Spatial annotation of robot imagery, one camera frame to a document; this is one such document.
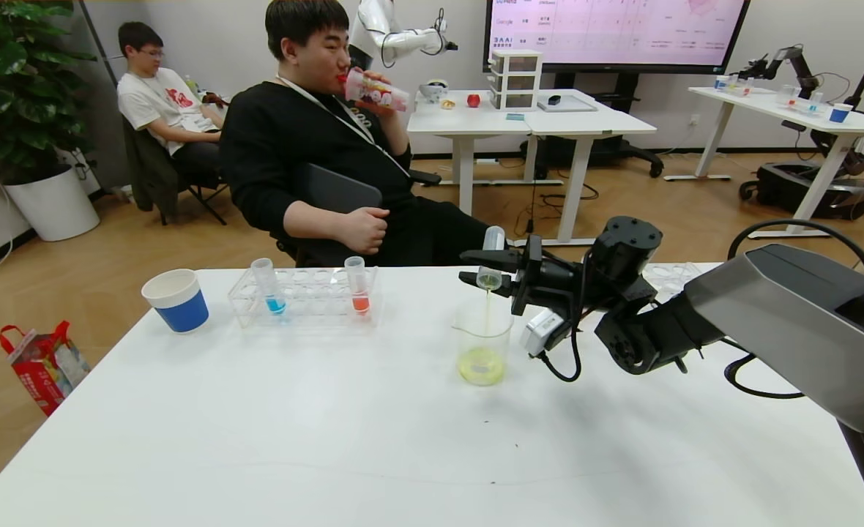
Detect black display stand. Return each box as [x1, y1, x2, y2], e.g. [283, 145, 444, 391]
[520, 72, 664, 179]

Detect black floor cables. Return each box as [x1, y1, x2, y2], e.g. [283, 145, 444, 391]
[516, 183, 601, 236]

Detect green leafy plant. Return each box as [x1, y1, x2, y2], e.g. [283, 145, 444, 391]
[0, 0, 101, 187]

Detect red pigment test tube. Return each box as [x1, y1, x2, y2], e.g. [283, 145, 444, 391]
[343, 256, 372, 317]

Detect man in black sweater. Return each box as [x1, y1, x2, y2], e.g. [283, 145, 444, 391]
[218, 0, 510, 269]

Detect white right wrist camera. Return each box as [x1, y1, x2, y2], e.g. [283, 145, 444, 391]
[523, 307, 566, 357]

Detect pink printed drink cup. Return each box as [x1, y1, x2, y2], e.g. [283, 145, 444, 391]
[344, 67, 411, 113]

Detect white drawer organiser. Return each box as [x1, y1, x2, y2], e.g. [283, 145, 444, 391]
[488, 49, 543, 113]

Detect white humanoid robot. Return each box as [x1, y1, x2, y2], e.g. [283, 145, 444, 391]
[348, 0, 459, 83]

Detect clear acrylic tube rack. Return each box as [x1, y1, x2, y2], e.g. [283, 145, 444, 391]
[641, 261, 705, 295]
[227, 265, 381, 329]

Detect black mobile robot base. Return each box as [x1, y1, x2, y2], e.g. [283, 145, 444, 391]
[738, 162, 864, 221]

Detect large wall display screen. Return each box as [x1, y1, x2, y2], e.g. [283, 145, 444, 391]
[483, 0, 752, 75]

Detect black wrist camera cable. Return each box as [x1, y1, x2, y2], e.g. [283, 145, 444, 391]
[535, 322, 584, 384]

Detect black office chair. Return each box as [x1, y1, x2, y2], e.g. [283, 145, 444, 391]
[271, 168, 444, 268]

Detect yellow pigment test tube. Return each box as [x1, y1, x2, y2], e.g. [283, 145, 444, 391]
[476, 226, 507, 291]

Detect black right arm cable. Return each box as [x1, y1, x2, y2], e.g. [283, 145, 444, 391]
[723, 218, 864, 400]

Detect grey desk pad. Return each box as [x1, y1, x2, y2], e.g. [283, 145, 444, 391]
[537, 94, 599, 113]

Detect dark grey tablet case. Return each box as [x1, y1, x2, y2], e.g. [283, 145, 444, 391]
[289, 162, 384, 221]

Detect white standing desk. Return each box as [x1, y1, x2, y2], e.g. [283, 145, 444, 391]
[406, 89, 566, 217]
[511, 91, 658, 248]

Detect blue pigment test tube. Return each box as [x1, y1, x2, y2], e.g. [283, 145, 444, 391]
[250, 258, 288, 317]

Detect white plant pot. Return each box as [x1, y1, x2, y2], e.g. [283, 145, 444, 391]
[4, 165, 102, 243]

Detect red shopping bag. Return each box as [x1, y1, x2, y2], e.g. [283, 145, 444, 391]
[0, 321, 91, 417]

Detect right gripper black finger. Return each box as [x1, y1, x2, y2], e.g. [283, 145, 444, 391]
[459, 249, 523, 274]
[458, 271, 517, 299]

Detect black folding chair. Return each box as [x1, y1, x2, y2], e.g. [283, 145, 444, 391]
[121, 121, 229, 227]

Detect blue and white cup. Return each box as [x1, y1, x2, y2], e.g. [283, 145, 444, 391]
[141, 269, 211, 335]

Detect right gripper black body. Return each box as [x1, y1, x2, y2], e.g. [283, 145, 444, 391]
[510, 234, 583, 316]

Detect clear glass beaker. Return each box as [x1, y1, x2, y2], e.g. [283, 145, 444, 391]
[453, 296, 515, 388]

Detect man in white t-shirt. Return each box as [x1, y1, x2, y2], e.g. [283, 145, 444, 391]
[116, 20, 229, 184]

